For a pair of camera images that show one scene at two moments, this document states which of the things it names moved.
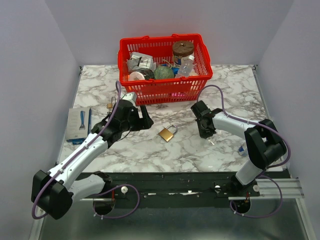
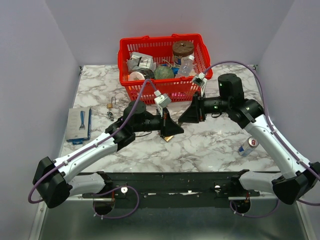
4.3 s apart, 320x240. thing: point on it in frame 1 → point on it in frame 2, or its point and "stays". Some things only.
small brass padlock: x=110 y=105 stays
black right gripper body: x=205 y=132 → x=201 y=106
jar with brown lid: x=181 y=48 stays
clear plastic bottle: x=186 y=67 stays
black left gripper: x=142 y=123 → x=168 y=127
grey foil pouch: x=139 y=60 stays
